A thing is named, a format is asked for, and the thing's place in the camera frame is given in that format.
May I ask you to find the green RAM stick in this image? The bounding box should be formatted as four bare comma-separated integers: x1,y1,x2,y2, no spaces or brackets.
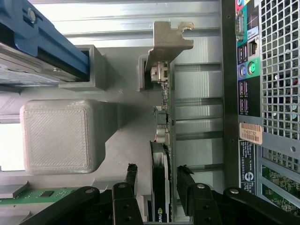
0,187,78,206

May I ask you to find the grey printed parts rack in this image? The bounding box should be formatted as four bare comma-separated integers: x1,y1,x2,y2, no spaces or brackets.
0,44,174,225

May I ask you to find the black open PC case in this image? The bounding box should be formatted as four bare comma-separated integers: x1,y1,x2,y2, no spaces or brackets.
220,0,300,225

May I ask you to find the hard disk in blue carrier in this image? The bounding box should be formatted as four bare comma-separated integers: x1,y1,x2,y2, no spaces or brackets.
0,0,90,88

